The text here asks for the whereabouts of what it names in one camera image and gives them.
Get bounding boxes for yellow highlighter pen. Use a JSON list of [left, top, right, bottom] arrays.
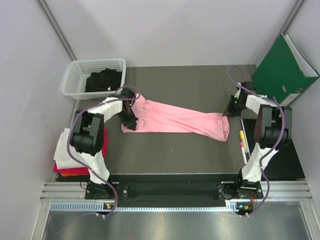
[[239, 130, 249, 153]]

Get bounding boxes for pink white marker pen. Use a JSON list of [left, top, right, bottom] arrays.
[[240, 141, 248, 165]]

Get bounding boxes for aluminium frame rail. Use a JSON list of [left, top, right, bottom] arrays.
[[40, 180, 313, 202]]

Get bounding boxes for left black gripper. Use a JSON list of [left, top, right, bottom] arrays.
[[116, 107, 138, 130]]

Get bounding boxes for black t shirt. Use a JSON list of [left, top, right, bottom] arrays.
[[85, 68, 122, 93]]

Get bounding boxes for pink t shirt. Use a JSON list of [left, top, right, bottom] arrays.
[[121, 96, 230, 142]]

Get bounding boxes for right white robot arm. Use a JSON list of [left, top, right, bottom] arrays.
[[220, 81, 293, 200]]

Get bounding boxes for green ring binder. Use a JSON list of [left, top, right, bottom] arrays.
[[251, 34, 320, 106]]

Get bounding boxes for grey slotted cable duct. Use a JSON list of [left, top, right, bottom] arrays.
[[50, 201, 250, 213]]

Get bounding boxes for orange folded t shirt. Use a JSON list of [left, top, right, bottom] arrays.
[[60, 172, 82, 178]]

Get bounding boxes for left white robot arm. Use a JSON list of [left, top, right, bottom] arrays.
[[66, 85, 141, 200]]

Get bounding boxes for red folded t shirt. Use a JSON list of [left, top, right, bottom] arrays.
[[53, 128, 109, 175]]

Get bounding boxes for white folded t shirt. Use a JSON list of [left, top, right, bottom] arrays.
[[53, 128, 84, 170]]

